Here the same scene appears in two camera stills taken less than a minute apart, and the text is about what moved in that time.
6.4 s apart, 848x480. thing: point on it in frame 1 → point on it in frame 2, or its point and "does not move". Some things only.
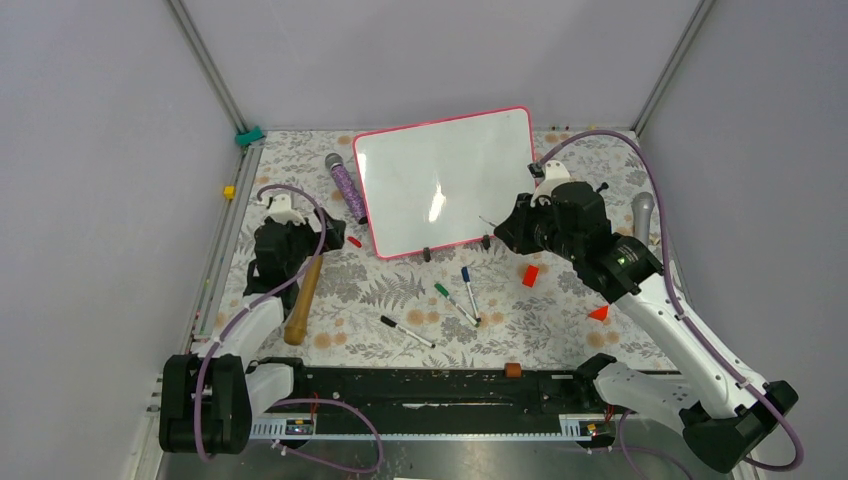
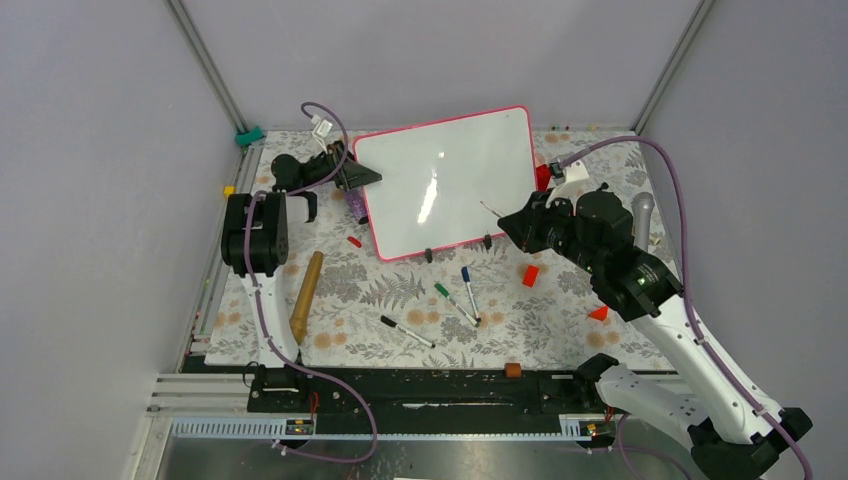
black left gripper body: (331, 241) → (327, 163)
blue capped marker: (466, 279) does not move
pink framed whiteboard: (445, 182) does not move
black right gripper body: (536, 226) does not move
